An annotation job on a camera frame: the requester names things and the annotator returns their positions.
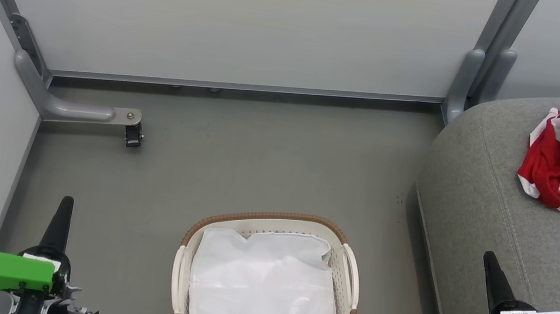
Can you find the grey double partition post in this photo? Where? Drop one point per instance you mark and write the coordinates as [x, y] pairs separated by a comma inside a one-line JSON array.
[[486, 61]]

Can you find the white liner sheet in basket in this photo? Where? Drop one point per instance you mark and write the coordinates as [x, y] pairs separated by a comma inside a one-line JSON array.
[[263, 290]]

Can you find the small black caster wheel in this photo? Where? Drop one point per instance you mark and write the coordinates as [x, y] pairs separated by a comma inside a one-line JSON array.
[[134, 135]]

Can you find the grey partition bottom rail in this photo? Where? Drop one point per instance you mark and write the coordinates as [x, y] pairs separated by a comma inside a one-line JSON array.
[[246, 86]]

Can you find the cream laundry basket brown rim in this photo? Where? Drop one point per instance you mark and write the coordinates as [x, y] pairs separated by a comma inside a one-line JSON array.
[[350, 282]]

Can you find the grey partition foot bracket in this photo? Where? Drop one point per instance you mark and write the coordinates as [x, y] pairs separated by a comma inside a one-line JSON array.
[[71, 109]]

